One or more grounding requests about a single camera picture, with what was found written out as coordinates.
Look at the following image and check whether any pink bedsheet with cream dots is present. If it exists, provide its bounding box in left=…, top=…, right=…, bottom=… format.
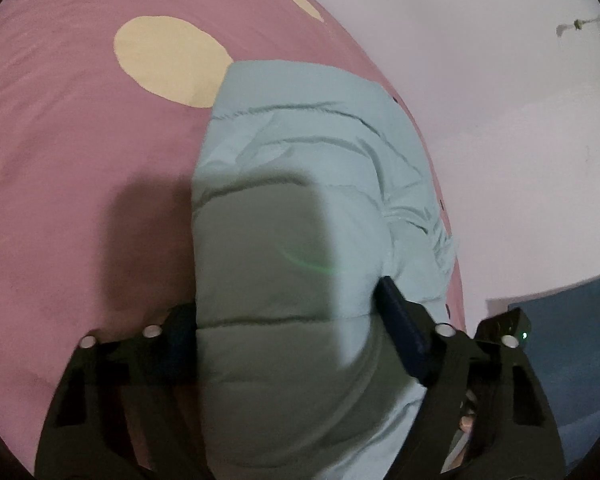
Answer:
left=0, top=0, right=467, bottom=476

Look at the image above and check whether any light blue quilted down jacket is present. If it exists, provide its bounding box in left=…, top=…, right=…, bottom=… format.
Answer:
left=193, top=61, right=455, bottom=479

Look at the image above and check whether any blue mat on floor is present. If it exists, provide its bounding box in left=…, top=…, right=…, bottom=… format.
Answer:
left=508, top=278, right=600, bottom=469

